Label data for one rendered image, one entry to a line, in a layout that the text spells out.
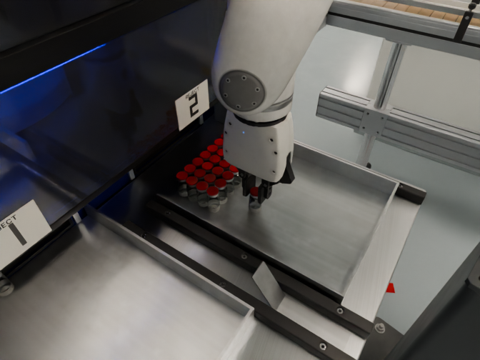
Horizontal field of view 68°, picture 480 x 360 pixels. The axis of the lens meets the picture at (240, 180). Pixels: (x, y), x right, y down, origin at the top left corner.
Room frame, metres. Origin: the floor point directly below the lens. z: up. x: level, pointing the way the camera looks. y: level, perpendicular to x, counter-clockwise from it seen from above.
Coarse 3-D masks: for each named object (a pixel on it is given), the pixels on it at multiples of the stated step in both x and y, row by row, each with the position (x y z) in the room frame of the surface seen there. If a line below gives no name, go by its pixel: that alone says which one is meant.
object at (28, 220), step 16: (32, 208) 0.28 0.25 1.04; (0, 224) 0.25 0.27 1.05; (16, 224) 0.26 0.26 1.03; (32, 224) 0.27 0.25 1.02; (48, 224) 0.28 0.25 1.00; (0, 240) 0.24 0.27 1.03; (16, 240) 0.25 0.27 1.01; (32, 240) 0.26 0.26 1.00; (0, 256) 0.23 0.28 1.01; (16, 256) 0.24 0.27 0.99
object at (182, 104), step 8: (200, 88) 0.55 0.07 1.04; (184, 96) 0.51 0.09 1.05; (200, 96) 0.55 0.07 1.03; (208, 96) 0.57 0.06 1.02; (176, 104) 0.50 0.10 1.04; (184, 104) 0.51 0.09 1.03; (200, 104) 0.55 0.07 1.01; (208, 104) 0.56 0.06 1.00; (176, 112) 0.50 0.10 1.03; (184, 112) 0.51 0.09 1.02; (200, 112) 0.54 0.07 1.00; (184, 120) 0.51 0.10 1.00; (192, 120) 0.52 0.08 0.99
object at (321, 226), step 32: (320, 160) 0.52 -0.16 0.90; (288, 192) 0.45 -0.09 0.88; (320, 192) 0.45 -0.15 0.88; (352, 192) 0.45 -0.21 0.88; (384, 192) 0.45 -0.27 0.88; (224, 224) 0.38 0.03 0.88; (256, 224) 0.38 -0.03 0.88; (288, 224) 0.38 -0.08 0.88; (320, 224) 0.38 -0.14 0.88; (352, 224) 0.38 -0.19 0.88; (256, 256) 0.30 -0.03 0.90; (288, 256) 0.31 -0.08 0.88; (320, 256) 0.31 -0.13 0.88; (352, 256) 0.31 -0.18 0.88; (320, 288) 0.25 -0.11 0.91
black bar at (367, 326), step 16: (160, 208) 0.40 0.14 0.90; (176, 224) 0.37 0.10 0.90; (192, 224) 0.36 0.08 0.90; (208, 240) 0.33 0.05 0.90; (224, 240) 0.33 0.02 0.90; (224, 256) 0.31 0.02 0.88; (240, 256) 0.30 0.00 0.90; (272, 272) 0.27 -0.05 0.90; (288, 288) 0.25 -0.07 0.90; (304, 288) 0.25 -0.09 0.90; (320, 304) 0.23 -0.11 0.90; (336, 304) 0.23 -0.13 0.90; (336, 320) 0.21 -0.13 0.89; (352, 320) 0.20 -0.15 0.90; (368, 320) 0.20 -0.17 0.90; (368, 336) 0.19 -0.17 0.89
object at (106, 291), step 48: (96, 240) 0.34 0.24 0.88; (144, 240) 0.32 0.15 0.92; (48, 288) 0.26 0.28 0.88; (96, 288) 0.26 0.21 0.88; (144, 288) 0.26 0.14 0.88; (192, 288) 0.26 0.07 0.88; (0, 336) 0.19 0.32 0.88; (48, 336) 0.19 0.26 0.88; (96, 336) 0.19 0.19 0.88; (144, 336) 0.19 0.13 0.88; (192, 336) 0.19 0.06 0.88; (240, 336) 0.19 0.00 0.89
